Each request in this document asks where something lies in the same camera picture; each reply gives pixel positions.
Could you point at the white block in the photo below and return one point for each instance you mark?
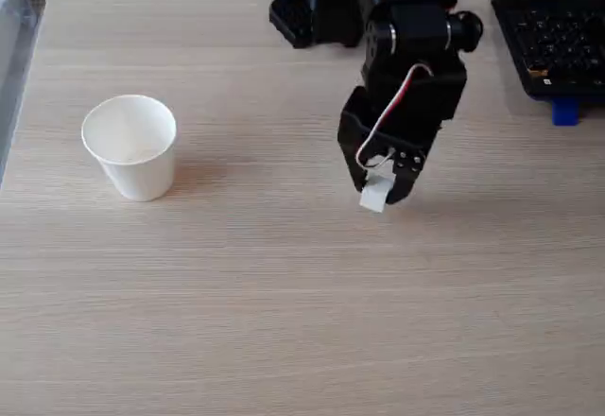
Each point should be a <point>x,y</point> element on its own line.
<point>373,196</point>

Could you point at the clear plastic bag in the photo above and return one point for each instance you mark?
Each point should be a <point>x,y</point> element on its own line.
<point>14,19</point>

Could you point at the blue plastic piece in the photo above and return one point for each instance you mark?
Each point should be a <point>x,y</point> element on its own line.
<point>565,112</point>

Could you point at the black keyboard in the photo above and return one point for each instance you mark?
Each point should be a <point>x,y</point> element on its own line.
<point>558,47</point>

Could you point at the white paper cup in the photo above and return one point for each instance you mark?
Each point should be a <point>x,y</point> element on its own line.
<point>134,151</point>

